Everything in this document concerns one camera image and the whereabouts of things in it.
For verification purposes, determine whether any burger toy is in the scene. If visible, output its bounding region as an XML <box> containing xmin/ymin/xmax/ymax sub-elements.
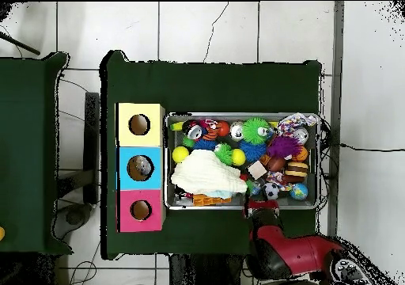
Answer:
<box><xmin>284</xmin><ymin>161</ymin><xmax>309</xmax><ymax>177</ymax></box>

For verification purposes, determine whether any wooden cube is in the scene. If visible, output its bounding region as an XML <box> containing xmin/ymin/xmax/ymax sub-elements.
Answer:
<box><xmin>247</xmin><ymin>160</ymin><xmax>268</xmax><ymax>180</ymax></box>

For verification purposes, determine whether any yellow ball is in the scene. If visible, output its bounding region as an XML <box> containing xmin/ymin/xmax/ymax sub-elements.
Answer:
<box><xmin>172</xmin><ymin>146</ymin><xmax>190</xmax><ymax>164</ymax></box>

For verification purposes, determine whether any wooden box with three holes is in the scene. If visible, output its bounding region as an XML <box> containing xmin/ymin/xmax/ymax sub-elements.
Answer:
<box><xmin>115</xmin><ymin>102</ymin><xmax>167</xmax><ymax>234</ymax></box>

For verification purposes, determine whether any dark green side tablecloth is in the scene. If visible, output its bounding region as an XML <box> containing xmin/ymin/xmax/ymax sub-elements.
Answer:
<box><xmin>0</xmin><ymin>51</ymin><xmax>74</xmax><ymax>256</ymax></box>

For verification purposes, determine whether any grey plastic base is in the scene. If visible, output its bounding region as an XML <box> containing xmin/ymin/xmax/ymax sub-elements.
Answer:
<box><xmin>51</xmin><ymin>203</ymin><xmax>93</xmax><ymax>239</ymax></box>

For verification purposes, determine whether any green spiky ball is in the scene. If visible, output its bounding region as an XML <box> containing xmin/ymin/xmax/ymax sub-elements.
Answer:
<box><xmin>241</xmin><ymin>117</ymin><xmax>274</xmax><ymax>146</ymax></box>
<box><xmin>213</xmin><ymin>142</ymin><xmax>234</xmax><ymax>166</ymax></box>

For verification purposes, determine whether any cream knitted cloth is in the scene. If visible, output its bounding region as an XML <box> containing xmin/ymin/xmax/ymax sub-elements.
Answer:
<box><xmin>170</xmin><ymin>149</ymin><xmax>248</xmax><ymax>195</ymax></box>

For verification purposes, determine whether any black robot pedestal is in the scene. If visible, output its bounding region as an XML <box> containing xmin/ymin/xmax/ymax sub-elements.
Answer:
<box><xmin>168</xmin><ymin>253</ymin><xmax>251</xmax><ymax>285</ymax></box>

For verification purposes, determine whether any small soccer ball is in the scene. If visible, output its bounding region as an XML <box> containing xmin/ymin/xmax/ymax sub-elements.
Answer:
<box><xmin>263</xmin><ymin>182</ymin><xmax>281</xmax><ymax>201</ymax></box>

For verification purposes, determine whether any globe ball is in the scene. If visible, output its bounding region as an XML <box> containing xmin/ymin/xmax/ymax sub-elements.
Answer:
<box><xmin>289</xmin><ymin>183</ymin><xmax>308</xmax><ymax>201</ymax></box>

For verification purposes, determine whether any grey metal rail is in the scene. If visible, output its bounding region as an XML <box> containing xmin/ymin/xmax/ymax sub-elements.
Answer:
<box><xmin>326</xmin><ymin>1</ymin><xmax>345</xmax><ymax>285</ymax></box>

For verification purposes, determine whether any black stand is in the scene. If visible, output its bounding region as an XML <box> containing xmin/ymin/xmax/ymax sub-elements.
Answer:
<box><xmin>56</xmin><ymin>91</ymin><xmax>101</xmax><ymax>205</ymax></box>

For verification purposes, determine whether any purple spiky ball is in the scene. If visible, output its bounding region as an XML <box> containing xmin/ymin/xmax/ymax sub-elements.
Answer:
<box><xmin>267</xmin><ymin>135</ymin><xmax>302</xmax><ymax>159</ymax></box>

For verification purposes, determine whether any black rod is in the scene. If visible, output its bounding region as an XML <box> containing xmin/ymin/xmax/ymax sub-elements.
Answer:
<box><xmin>0</xmin><ymin>32</ymin><xmax>41</xmax><ymax>56</ymax></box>

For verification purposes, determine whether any thin black cable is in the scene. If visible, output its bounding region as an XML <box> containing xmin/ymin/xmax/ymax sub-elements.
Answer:
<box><xmin>339</xmin><ymin>142</ymin><xmax>405</xmax><ymax>154</ymax></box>

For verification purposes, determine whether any clear mesh bin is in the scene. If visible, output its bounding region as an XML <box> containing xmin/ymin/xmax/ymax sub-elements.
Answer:
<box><xmin>163</xmin><ymin>112</ymin><xmax>321</xmax><ymax>211</ymax></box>

